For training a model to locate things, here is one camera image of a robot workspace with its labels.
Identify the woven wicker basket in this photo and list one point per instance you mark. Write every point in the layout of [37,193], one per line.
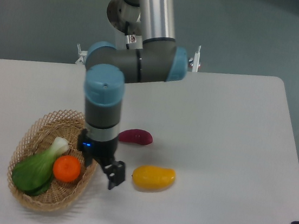
[67,124]

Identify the purple sweet potato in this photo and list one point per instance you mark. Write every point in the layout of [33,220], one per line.
[136,136]

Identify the green bok choy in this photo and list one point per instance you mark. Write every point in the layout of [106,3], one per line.
[34,174]

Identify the orange fruit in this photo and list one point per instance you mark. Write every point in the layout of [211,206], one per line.
[67,168]

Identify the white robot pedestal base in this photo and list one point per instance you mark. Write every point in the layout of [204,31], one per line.
[125,21]

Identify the yellow mango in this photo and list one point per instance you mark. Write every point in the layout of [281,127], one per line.
[152,178]

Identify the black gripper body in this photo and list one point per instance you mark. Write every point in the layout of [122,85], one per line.
[102,152]

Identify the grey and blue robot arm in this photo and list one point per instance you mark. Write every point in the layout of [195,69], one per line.
[149,54]

